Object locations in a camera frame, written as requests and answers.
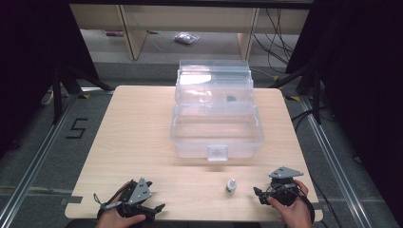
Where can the small white dropper bottle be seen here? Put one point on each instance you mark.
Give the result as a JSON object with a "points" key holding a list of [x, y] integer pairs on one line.
{"points": [[231, 186]]}

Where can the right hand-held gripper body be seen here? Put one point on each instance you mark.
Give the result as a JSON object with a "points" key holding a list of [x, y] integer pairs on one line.
{"points": [[285, 186]]}

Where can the grey tape strip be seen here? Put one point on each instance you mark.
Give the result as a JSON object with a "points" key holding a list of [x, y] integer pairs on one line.
{"points": [[71, 200]]}

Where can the beige wooden desk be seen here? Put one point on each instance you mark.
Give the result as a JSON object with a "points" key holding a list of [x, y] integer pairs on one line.
{"points": [[190, 22]]}

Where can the pink flat object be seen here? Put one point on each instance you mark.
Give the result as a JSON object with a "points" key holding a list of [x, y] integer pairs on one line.
{"points": [[114, 33]]}

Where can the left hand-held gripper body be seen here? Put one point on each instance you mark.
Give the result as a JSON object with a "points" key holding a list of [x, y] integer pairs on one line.
{"points": [[138, 193]]}

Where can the aluminium floor rail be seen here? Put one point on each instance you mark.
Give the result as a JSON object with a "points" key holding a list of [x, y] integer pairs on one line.
{"points": [[34, 161], [335, 171]]}

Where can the clear plastic storage box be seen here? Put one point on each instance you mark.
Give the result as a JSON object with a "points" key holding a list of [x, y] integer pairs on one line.
{"points": [[218, 133]]}

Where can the person's right hand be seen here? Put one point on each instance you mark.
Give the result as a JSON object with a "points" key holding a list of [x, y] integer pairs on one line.
{"points": [[294, 213]]}

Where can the black curtain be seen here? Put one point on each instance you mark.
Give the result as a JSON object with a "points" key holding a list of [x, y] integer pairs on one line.
{"points": [[31, 63], [364, 79]]}

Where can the clear plastic bag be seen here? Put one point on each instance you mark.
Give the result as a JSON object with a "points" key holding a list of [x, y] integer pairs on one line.
{"points": [[186, 38]]}

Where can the person's left hand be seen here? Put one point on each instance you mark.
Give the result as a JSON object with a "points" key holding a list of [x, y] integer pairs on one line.
{"points": [[114, 218]]}

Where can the black metal stand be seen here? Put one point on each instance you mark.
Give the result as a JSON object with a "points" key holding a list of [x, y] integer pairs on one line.
{"points": [[316, 95], [57, 95]]}

